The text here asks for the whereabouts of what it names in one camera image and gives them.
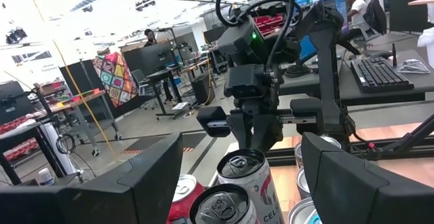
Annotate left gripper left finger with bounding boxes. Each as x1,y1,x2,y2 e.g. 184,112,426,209
0,132,184,224

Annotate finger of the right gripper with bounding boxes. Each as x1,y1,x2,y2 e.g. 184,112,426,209
257,113,284,153
233,110,260,152

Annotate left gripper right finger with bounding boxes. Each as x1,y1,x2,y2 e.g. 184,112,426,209
300,132,434,224

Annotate blue silver energy can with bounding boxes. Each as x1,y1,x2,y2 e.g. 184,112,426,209
296,165,313,200
287,196,323,224
294,135,342,169

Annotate white Celsius can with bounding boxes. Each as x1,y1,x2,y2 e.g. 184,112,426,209
189,183,259,224
216,148,285,224

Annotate orange Fanta can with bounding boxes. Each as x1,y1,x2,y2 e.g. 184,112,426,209
165,174,206,224

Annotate black computer tower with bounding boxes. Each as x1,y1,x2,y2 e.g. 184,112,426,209
191,73,216,106

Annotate white bottle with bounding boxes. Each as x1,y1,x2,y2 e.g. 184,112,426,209
37,168,55,187

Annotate black desk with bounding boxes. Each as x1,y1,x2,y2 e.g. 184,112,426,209
145,66,191,120

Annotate black mat with striped edge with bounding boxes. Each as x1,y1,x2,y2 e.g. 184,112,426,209
120,132,208,156

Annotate black diagonal bar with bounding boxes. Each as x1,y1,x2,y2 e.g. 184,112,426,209
379,113,434,154

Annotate black office chair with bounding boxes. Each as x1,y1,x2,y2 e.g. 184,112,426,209
362,0,388,38
131,68,160,111

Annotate black monitor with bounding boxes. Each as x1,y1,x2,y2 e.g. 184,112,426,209
0,80,37,126
122,42,177,77

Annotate red storage bins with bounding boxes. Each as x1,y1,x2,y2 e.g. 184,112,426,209
0,115,39,162
254,13,288,37

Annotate grey desk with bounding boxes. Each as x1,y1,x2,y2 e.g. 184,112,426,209
277,49,434,108

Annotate person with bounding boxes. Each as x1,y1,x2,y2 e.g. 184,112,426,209
144,29,159,48
338,0,369,57

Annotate black table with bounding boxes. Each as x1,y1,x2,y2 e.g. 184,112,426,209
0,122,68,186

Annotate wooden workbench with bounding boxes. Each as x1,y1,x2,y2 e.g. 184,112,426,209
33,88,123,157

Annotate colourful patchwork quilt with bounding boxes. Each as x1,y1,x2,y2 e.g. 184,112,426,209
92,51,139,109

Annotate black backlit keyboard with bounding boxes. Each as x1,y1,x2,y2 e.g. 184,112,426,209
350,56,415,94

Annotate yellow pole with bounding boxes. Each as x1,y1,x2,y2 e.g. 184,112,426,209
25,0,118,159

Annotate black partition panel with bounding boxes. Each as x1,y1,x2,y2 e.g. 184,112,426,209
59,59,113,116

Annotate white bin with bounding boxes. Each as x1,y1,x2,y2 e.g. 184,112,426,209
416,26,434,69

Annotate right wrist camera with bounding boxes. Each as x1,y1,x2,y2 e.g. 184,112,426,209
224,63,269,100

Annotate coiled black cable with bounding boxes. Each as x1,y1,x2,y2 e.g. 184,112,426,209
283,63,311,79

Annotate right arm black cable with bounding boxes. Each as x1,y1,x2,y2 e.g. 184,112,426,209
215,0,304,69

